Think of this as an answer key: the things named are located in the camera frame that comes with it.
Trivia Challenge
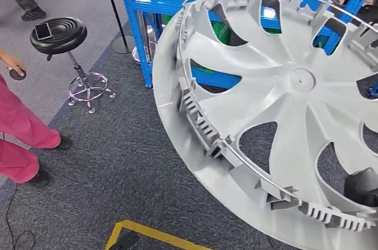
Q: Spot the black robot left foot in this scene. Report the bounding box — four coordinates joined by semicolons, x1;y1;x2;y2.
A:
109;232;142;250

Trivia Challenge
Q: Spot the thin black pole stand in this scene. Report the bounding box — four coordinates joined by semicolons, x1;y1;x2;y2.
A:
100;0;136;55

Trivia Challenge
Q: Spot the dark smartphone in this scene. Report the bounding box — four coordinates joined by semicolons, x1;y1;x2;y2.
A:
34;22;53;41

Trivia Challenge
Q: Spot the grey plastic wheel hubcap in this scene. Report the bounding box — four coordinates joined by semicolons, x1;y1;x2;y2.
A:
152;0;378;250

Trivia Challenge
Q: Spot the yellow floor tape line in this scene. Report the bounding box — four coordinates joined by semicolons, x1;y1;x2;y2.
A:
105;219;214;250

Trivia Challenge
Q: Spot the thin black floor cable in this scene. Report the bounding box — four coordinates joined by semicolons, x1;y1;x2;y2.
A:
3;132;36;250

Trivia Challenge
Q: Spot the black round stool chrome base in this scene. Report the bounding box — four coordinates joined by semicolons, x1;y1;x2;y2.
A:
29;17;116;115

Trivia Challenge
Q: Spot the black round handheld puck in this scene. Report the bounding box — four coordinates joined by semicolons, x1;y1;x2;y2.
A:
8;67;27;82

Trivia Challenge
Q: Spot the person's hand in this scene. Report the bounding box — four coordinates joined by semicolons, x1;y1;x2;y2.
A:
5;52;27;77

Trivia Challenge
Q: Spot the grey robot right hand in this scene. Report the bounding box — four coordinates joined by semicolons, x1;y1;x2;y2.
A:
343;167;378;209

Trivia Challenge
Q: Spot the chrome stanchion post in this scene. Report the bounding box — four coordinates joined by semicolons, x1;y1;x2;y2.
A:
127;0;166;65

